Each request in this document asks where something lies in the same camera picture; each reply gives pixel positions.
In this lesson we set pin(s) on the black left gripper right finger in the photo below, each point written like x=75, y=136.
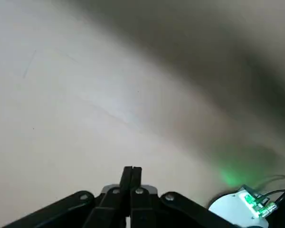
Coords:
x=152, y=213

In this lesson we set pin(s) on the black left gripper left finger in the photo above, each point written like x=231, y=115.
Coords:
x=104, y=213

